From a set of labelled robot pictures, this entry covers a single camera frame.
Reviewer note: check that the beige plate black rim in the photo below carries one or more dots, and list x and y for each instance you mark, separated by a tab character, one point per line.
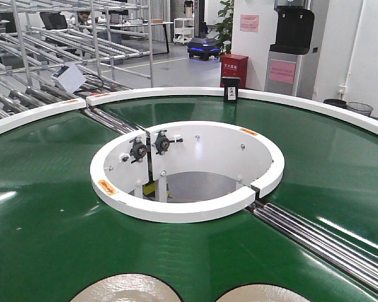
261	292
128	287

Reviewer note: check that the red fire extinguisher box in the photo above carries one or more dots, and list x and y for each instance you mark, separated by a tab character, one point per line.
234	66

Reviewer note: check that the black blue mobile robot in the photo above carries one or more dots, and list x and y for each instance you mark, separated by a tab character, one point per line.
203	47

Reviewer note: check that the green potted plant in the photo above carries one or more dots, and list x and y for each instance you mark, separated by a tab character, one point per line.
224	27

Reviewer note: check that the white control box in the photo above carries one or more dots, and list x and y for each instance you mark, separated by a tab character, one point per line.
69	78

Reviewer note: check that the black water dispenser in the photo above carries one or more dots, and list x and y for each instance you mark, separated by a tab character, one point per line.
292	42

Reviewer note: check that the metal roller rack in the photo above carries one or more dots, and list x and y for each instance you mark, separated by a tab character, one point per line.
50	34

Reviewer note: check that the steel rollers right gap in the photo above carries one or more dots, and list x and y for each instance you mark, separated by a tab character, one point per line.
356	262

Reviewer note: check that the black bearing mount right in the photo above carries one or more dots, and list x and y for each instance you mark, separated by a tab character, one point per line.
162	143

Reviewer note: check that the black bearing mount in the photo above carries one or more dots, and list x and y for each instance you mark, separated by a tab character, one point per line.
162	143
138	150

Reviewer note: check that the black bearing mount left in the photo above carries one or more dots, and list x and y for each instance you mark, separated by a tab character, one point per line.
138	150

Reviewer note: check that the black sensor box on rail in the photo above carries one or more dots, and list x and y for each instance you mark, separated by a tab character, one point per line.
231	86

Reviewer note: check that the wire mesh waste bin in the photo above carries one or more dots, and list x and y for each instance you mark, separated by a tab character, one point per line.
360	108

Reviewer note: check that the white outer conveyor guard rail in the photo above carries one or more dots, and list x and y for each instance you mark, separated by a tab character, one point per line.
25	117

